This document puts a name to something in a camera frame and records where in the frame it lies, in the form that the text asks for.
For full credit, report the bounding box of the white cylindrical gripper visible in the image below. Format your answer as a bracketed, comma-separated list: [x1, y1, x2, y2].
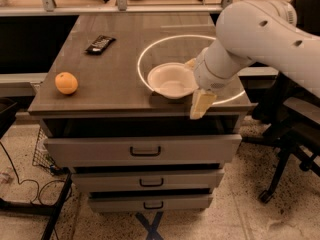
[184, 39, 254, 120]

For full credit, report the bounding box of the white paper bowl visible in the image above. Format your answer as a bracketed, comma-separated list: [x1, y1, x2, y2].
[147, 63, 198, 99]

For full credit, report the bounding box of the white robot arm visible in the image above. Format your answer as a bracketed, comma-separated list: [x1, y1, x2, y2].
[190, 1, 320, 119]

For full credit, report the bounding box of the black rxbar chocolate wrapper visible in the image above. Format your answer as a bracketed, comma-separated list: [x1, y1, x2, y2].
[86, 35, 115, 55]

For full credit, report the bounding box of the top grey drawer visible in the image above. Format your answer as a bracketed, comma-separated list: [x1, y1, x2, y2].
[44, 134, 241, 167]

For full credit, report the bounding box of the grey drawer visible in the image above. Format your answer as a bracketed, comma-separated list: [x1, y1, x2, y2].
[88, 194, 213, 213]
[72, 169, 225, 193]
[44, 134, 241, 167]

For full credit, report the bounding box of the grey drawer cabinet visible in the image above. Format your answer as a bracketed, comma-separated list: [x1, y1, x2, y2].
[29, 14, 250, 200]

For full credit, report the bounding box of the black office chair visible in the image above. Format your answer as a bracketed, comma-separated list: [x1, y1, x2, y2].
[241, 0, 320, 204]

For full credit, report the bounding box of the middle grey drawer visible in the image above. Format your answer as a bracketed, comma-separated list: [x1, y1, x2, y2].
[72, 169, 225, 193]

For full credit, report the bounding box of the orange fruit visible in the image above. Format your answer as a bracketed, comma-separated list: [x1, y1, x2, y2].
[55, 72, 78, 95]

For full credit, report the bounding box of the bottom grey drawer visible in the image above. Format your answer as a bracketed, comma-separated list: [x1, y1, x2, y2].
[88, 194, 213, 213]

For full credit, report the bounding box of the blue tape cross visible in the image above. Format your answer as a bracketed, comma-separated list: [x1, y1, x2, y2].
[135, 212, 164, 240]

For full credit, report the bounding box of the black metal stand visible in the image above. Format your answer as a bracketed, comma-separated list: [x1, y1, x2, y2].
[0, 98, 72, 240]

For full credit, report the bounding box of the wire mesh basket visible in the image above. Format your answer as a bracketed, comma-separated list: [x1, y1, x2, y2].
[32, 129, 55, 174]

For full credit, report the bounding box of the black floor cable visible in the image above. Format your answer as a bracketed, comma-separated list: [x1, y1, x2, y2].
[0, 140, 73, 207]

